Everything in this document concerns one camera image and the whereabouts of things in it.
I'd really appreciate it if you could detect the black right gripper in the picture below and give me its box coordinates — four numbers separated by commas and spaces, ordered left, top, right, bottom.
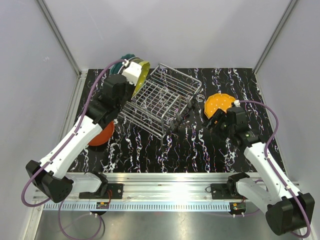
201, 108, 235, 142

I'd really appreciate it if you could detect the orange dotted scalloped plate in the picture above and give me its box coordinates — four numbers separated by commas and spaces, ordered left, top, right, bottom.
204, 93, 236, 119

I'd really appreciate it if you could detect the white plate green rim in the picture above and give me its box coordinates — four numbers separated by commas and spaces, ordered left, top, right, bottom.
118, 57, 138, 74

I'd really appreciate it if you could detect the teal scalloped plate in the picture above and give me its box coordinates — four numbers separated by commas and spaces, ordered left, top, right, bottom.
109, 53, 136, 75

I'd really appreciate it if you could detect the lime green dotted plate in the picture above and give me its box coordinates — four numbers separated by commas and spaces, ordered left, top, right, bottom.
132, 60, 151, 97

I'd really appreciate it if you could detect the light green flower plate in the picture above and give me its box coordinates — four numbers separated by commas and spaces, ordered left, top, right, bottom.
133, 57, 143, 64

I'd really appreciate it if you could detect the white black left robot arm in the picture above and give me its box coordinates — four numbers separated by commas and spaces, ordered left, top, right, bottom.
25, 74, 138, 203

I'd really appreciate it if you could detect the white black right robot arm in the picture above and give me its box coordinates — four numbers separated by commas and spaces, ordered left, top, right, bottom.
203, 107, 315, 238

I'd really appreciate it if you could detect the orange round plastic plate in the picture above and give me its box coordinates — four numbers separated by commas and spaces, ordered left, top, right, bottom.
88, 121, 115, 147

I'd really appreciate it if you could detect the right small circuit board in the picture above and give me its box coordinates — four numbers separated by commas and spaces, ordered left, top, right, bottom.
231, 202, 247, 212

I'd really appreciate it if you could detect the small circuit board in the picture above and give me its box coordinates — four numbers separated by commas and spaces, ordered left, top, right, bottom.
231, 202, 247, 212
96, 202, 110, 209

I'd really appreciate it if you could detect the left small circuit board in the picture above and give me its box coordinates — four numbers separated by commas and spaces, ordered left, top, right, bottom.
96, 202, 110, 209

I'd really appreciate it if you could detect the silver wire dish rack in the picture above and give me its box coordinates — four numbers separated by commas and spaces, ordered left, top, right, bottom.
118, 63, 202, 145

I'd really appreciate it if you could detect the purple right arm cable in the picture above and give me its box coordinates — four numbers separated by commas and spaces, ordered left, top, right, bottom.
233, 99, 312, 238

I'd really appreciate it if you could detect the aluminium frame rail left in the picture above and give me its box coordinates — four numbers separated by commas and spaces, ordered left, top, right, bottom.
34, 0, 88, 106

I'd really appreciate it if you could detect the aluminium front mounting rail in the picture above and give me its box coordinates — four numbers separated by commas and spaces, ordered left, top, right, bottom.
37, 173, 242, 212

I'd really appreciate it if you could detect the aluminium frame post right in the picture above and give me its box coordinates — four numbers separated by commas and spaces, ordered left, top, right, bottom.
253, 0, 300, 75

